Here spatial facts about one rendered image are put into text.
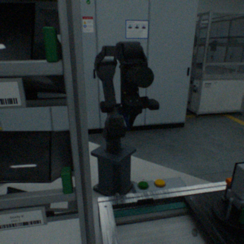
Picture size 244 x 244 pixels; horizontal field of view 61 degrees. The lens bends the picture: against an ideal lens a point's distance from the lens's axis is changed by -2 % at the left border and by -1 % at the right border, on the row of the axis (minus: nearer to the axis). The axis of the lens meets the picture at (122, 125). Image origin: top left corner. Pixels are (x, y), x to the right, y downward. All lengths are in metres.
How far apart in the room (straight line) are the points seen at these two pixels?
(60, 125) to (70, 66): 3.43
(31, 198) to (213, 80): 4.63
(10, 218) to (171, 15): 3.56
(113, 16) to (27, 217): 3.27
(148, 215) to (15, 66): 0.67
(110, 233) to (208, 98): 4.33
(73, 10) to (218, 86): 4.71
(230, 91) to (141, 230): 4.54
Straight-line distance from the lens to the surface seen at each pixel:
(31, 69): 0.23
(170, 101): 3.82
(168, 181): 0.90
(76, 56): 0.22
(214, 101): 4.92
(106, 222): 0.73
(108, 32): 3.42
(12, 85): 0.23
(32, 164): 0.32
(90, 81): 3.43
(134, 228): 0.77
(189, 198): 0.82
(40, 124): 3.68
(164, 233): 0.77
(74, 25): 0.22
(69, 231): 0.85
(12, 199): 0.30
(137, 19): 3.51
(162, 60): 3.63
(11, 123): 3.78
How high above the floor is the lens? 1.49
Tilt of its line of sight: 22 degrees down
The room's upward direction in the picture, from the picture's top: straight up
